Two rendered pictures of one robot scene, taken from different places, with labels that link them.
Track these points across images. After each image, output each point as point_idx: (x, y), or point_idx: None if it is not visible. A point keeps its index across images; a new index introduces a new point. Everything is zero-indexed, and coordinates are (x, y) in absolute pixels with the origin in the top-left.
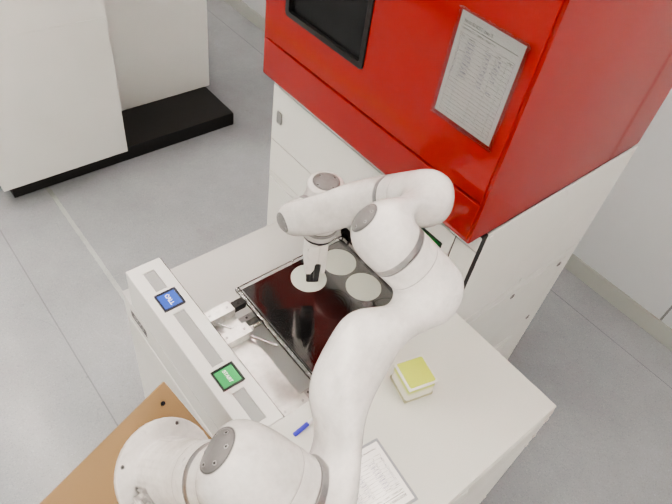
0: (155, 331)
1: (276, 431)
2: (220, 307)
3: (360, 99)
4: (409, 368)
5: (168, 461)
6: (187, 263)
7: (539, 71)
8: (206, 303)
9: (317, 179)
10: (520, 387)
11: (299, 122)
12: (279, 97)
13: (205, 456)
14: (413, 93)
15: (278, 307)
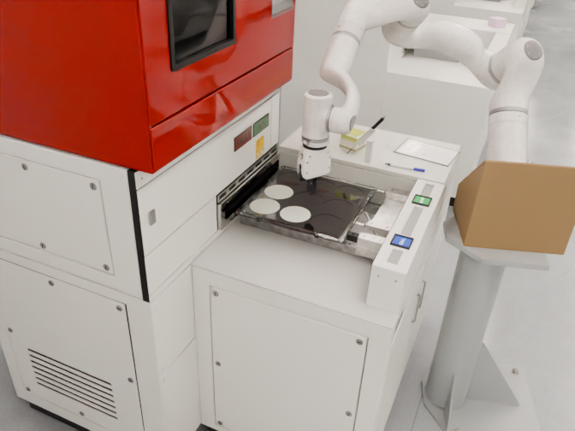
0: (412, 274)
1: (506, 48)
2: (367, 239)
3: (236, 68)
4: (354, 133)
5: (519, 131)
6: (323, 305)
7: None
8: (352, 277)
9: (321, 94)
10: None
11: (171, 187)
12: (146, 196)
13: (537, 53)
14: (262, 20)
15: (336, 218)
